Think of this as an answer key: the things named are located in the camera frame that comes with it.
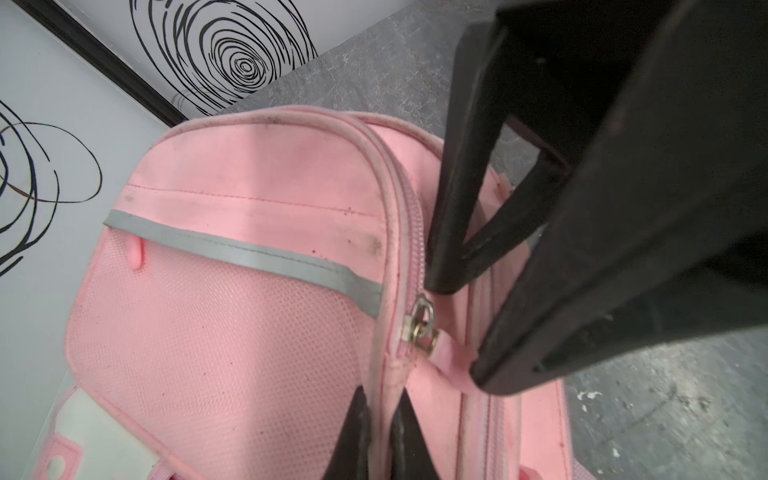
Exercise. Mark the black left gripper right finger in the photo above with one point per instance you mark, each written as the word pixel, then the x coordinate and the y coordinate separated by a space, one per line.
pixel 411 459

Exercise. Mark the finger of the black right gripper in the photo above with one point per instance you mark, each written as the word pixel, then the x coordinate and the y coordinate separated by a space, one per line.
pixel 497 81
pixel 661 235

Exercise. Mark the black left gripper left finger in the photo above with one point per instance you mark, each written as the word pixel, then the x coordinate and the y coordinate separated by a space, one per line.
pixel 349 460

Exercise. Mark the pink student backpack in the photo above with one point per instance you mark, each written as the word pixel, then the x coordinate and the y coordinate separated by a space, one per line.
pixel 255 270

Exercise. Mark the black corner frame post left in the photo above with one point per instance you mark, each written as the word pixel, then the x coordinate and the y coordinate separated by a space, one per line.
pixel 56 20

